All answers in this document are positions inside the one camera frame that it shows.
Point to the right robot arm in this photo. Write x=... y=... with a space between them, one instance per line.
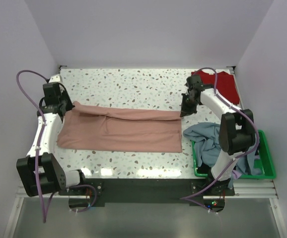
x=237 y=136

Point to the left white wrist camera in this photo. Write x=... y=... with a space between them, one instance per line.
x=55 y=78

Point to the aluminium frame rail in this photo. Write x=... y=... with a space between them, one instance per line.
x=253 y=212

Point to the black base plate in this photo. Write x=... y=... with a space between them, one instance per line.
x=97 y=192

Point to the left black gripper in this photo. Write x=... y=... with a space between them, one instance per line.
x=64 y=93

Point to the lavender garment in bin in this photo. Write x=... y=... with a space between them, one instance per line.
x=236 y=174

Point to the black garment in bin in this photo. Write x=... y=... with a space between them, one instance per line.
x=203 y=169

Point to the green plastic bin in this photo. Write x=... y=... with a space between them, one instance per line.
x=264 y=162

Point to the blue grey t shirt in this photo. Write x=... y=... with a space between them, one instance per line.
x=207 y=148

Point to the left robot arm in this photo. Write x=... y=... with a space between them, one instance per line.
x=52 y=178

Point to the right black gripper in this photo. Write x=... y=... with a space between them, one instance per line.
x=184 y=110

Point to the pink t shirt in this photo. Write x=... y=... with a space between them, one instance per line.
x=124 y=130

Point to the folded red t shirt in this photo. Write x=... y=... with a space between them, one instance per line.
x=225 y=84

